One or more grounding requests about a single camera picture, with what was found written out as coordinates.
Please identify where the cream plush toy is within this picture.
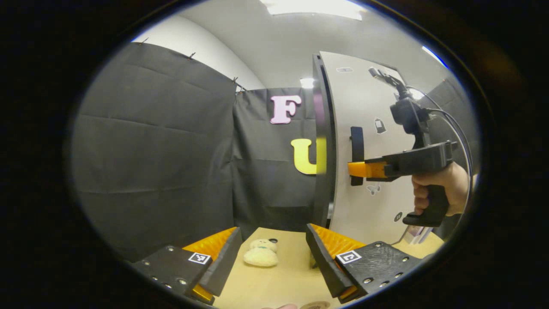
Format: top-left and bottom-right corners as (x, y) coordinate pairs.
(243, 238), (280, 268)

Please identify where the beige cabinet door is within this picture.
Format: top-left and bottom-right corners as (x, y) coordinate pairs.
(320, 51), (431, 246)

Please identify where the dark grey cabinet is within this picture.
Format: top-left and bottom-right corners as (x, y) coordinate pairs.
(312, 53), (338, 229)

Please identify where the black backdrop cloth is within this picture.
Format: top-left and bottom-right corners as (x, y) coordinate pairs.
(71, 41), (479, 262)

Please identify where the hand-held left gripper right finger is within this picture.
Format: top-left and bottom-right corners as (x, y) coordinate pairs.
(305, 223), (423, 304)

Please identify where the large ceiling light panel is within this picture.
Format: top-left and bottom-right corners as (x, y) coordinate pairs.
(259, 0), (366, 21)

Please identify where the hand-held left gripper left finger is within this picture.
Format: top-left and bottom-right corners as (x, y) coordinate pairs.
(129, 227), (243, 306)

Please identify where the black door handle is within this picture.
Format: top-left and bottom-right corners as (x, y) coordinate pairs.
(349, 126), (365, 187)

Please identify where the long ceiling light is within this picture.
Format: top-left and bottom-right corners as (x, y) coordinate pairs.
(422, 45), (449, 70)

